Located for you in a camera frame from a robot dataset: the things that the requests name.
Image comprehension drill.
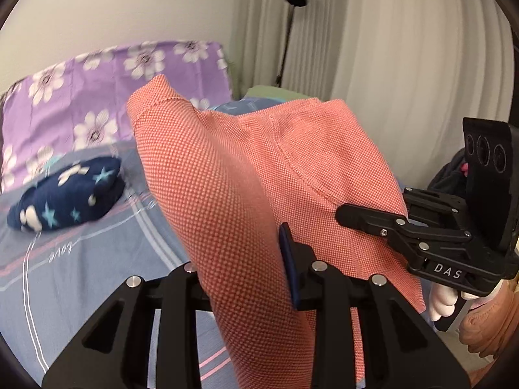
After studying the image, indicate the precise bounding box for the coral knit sweater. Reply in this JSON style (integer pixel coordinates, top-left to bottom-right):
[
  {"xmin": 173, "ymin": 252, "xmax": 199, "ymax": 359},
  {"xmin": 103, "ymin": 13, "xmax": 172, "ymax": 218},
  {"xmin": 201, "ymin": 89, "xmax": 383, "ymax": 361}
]
[{"xmin": 127, "ymin": 76, "xmax": 425, "ymax": 388}]

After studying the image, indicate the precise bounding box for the right forearm coral sleeve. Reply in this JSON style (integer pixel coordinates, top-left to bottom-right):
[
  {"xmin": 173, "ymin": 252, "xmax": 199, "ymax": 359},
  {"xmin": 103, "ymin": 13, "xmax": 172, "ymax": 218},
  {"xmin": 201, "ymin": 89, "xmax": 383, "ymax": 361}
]
[{"xmin": 459, "ymin": 278, "xmax": 518, "ymax": 386}]

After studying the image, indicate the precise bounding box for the white gloved right hand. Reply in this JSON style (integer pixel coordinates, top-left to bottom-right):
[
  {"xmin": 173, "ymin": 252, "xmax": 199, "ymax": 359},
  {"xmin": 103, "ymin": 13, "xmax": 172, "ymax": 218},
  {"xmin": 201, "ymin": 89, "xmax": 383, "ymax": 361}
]
[{"xmin": 428, "ymin": 280, "xmax": 504, "ymax": 322}]

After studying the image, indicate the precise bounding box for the blue plaid bed sheet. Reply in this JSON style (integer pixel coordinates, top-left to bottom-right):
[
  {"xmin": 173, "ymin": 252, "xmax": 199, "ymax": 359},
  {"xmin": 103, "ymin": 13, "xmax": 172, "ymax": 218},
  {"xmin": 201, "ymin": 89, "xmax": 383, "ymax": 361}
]
[{"xmin": 1, "ymin": 137, "xmax": 226, "ymax": 381}]

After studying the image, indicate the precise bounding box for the navy star fleece garment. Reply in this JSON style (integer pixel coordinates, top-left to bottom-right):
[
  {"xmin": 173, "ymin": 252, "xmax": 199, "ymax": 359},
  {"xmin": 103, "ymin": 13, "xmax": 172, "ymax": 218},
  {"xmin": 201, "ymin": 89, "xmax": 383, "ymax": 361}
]
[{"xmin": 7, "ymin": 156, "xmax": 125, "ymax": 234}]

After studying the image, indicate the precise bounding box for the beige curtain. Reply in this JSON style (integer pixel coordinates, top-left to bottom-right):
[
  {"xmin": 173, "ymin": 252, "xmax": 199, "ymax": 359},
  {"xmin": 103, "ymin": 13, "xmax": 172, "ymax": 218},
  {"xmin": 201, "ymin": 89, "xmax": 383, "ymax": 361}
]
[{"xmin": 230, "ymin": 0, "xmax": 514, "ymax": 187}]

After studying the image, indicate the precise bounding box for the green mattress pad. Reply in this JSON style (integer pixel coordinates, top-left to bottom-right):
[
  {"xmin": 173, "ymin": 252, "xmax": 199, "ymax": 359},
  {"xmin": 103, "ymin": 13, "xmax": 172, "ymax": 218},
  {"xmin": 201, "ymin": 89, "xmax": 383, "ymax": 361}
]
[{"xmin": 245, "ymin": 85, "xmax": 310, "ymax": 102}]

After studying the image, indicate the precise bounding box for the purple floral pillow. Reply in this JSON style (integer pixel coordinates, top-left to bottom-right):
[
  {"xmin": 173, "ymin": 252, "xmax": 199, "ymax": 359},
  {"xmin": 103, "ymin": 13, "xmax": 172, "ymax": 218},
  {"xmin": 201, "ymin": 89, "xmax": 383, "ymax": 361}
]
[{"xmin": 1, "ymin": 41, "xmax": 231, "ymax": 192}]

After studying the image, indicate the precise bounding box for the black floor lamp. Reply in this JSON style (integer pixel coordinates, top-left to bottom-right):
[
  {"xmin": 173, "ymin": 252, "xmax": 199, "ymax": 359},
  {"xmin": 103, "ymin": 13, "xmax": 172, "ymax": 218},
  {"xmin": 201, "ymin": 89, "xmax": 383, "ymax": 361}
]
[{"xmin": 275, "ymin": 0, "xmax": 308, "ymax": 88}]

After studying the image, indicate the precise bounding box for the black camera box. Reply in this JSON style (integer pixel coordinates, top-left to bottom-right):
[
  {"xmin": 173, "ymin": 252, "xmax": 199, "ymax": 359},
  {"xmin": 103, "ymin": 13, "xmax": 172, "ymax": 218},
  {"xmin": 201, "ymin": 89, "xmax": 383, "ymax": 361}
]
[{"xmin": 463, "ymin": 117, "xmax": 518, "ymax": 255}]

